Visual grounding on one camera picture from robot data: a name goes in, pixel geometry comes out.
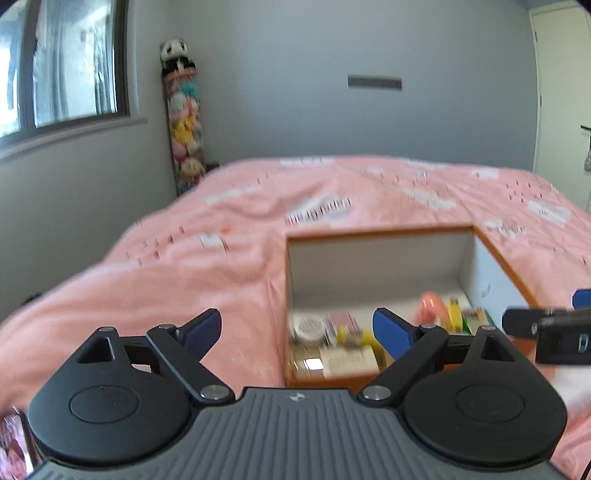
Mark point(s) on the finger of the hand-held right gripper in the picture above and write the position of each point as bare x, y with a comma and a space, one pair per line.
582, 300
521, 323

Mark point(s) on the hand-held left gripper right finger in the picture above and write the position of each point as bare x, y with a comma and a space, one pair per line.
392, 332

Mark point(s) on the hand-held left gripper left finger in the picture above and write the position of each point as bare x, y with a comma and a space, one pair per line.
205, 330

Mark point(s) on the pink bottle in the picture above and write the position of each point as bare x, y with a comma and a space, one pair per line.
430, 309

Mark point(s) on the yellow round case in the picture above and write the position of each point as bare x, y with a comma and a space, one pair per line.
344, 334

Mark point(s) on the small pink printed tin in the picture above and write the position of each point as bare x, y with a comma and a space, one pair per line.
344, 321

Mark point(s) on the yellow bottle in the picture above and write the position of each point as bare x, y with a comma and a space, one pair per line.
455, 316

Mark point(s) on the orange cardboard box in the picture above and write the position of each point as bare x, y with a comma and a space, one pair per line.
369, 263

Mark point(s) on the grey cream jar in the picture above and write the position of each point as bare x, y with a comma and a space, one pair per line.
309, 328

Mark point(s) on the pink printed blanket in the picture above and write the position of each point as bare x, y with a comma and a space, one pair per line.
207, 258

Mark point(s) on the hanging fabric pouch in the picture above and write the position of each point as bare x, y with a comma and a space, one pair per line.
587, 157

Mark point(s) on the white door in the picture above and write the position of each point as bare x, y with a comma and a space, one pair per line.
561, 101

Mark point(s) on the column of plush toys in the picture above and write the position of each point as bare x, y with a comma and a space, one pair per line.
187, 129

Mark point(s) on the smartphone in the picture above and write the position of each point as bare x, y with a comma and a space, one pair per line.
14, 443

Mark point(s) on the panda plush toy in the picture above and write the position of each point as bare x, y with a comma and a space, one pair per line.
174, 50

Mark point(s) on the window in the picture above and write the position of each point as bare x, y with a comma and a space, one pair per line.
60, 64

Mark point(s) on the dark wall vent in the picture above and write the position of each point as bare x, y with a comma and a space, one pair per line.
375, 82

